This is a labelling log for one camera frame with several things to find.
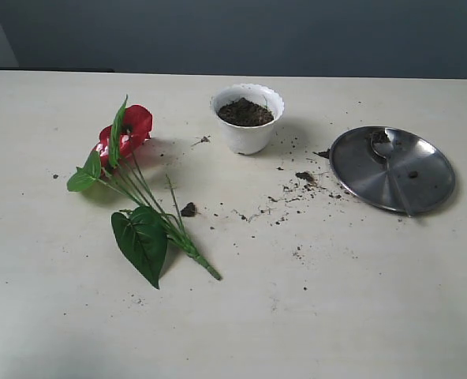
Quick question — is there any red artificial anthurium flower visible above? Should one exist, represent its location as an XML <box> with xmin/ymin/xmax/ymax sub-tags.
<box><xmin>66</xmin><ymin>99</ymin><xmax>222</xmax><ymax>289</ymax></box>

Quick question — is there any metal spoon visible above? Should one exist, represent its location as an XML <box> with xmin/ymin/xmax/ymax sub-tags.
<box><xmin>370</xmin><ymin>128</ymin><xmax>415</xmax><ymax>218</ymax></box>

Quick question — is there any white plastic flower pot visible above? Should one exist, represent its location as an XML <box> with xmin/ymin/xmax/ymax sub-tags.
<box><xmin>210</xmin><ymin>83</ymin><xmax>285</xmax><ymax>156</ymax></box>

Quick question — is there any dark soil clump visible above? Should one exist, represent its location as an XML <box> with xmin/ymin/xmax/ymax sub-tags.
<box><xmin>180</xmin><ymin>202</ymin><xmax>197</xmax><ymax>217</ymax></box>

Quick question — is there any soil clump near plate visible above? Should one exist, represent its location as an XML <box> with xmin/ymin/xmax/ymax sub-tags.
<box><xmin>295</xmin><ymin>171</ymin><xmax>315</xmax><ymax>183</ymax></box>

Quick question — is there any round steel plate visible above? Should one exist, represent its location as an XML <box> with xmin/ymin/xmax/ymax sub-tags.
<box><xmin>329</xmin><ymin>126</ymin><xmax>456</xmax><ymax>214</ymax></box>

